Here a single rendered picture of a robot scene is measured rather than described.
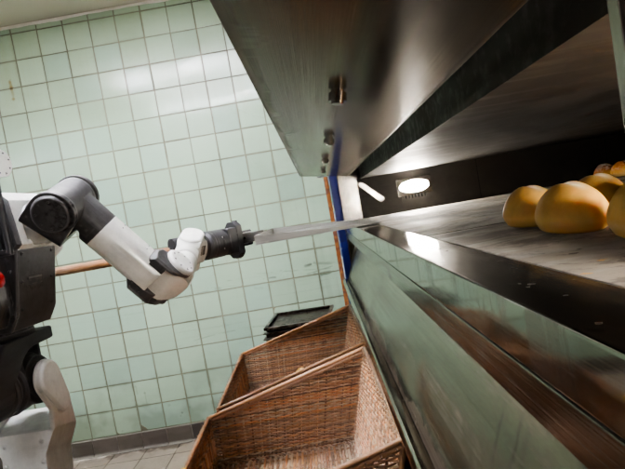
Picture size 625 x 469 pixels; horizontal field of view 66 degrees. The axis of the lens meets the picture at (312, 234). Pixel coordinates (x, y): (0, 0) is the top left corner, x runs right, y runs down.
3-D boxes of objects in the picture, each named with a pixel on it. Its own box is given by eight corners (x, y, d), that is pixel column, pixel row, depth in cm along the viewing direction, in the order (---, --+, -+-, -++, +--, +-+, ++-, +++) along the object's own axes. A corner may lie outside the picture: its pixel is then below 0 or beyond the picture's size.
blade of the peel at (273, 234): (255, 245, 136) (253, 235, 136) (272, 234, 191) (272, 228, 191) (381, 222, 136) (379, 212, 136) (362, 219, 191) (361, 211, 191)
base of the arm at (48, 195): (89, 230, 101) (51, 184, 97) (42, 259, 103) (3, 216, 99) (113, 207, 115) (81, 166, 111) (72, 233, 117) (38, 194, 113)
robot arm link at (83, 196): (102, 229, 103) (49, 183, 99) (75, 255, 105) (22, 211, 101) (120, 210, 114) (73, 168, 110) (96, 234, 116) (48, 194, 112)
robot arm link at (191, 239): (206, 229, 146) (199, 245, 134) (202, 256, 149) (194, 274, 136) (184, 225, 145) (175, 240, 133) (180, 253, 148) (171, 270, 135)
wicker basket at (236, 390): (364, 368, 197) (352, 301, 195) (387, 432, 140) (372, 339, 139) (246, 389, 196) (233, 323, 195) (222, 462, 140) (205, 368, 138)
